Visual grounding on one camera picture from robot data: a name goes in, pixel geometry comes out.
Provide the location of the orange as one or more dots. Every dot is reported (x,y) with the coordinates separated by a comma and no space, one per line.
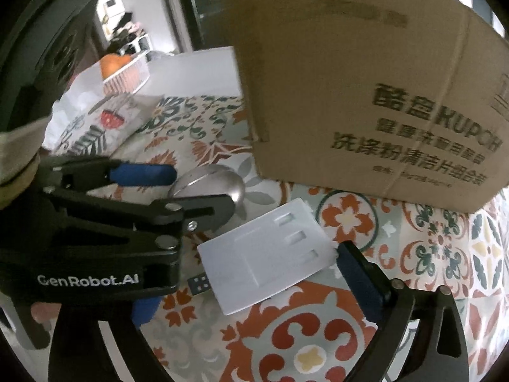
(111,65)

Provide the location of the white shoe rack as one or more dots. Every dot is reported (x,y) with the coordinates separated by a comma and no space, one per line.
(137,43)

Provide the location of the white wall intercom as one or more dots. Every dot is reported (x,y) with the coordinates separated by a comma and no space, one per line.
(110,8)

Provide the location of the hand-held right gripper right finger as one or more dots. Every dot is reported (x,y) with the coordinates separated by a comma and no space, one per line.
(364,278)

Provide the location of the silver computer mouse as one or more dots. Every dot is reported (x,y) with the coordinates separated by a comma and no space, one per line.
(210,183)

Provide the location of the person's left hand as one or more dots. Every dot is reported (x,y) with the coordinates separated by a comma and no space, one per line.
(39,314)

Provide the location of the black glass door cabinet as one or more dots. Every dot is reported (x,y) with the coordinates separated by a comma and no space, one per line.
(199,8)

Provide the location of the brown cardboard box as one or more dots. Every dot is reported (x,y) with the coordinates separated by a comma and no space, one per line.
(358,87)

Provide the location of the white power adapter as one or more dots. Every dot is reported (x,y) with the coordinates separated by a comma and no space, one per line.
(262,262)

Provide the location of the white table cover sheet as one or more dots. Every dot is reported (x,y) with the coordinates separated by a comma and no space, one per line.
(191,71)

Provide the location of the patterned tablecloth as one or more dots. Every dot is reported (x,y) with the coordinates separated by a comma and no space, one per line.
(318,326)

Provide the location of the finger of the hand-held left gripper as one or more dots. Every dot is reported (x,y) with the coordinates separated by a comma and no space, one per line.
(191,211)
(143,175)

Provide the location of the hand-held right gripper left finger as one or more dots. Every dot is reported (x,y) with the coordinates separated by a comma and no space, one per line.
(145,312)

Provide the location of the white fruit basket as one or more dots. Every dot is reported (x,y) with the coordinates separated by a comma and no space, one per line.
(127,73)

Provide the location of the printed white bag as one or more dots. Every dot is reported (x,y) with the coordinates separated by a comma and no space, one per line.
(99,123)

